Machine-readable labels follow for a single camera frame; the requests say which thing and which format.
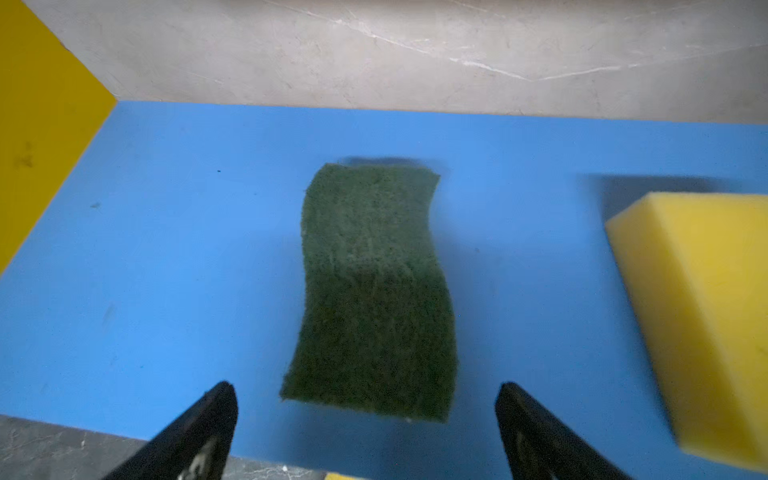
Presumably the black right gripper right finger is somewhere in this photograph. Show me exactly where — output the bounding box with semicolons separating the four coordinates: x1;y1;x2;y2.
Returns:
495;382;629;480

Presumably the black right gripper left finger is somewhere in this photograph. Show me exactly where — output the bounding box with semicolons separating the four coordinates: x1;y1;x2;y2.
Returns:
105;381;238;480

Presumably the yellow sponge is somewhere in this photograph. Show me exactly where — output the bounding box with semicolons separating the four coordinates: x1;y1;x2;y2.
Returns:
605;192;767;472

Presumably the dark green sponge curved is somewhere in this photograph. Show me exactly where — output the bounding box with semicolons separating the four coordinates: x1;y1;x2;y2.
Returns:
280;163;458;423

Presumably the yellow shelf unit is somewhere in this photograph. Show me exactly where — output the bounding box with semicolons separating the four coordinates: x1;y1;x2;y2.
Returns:
1;1;767;479

